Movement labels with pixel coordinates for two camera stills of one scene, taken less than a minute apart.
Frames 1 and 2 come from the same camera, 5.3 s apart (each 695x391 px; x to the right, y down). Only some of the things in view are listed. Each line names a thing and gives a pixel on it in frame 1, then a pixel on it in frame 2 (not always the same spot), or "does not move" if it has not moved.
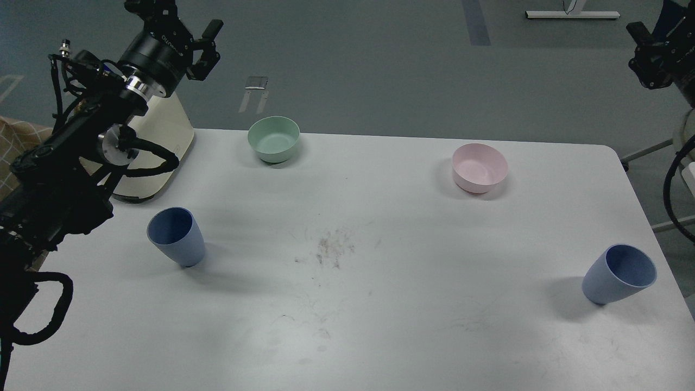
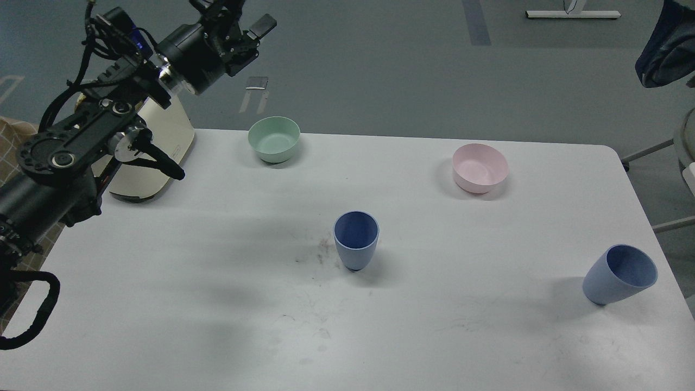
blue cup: x=620 y=270 does not move
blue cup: x=176 y=230 → x=356 y=233
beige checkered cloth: x=17 y=138 does not move
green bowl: x=273 y=138 does not move
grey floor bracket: x=259 y=83 does not move
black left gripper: x=165 y=51 → x=196 y=54
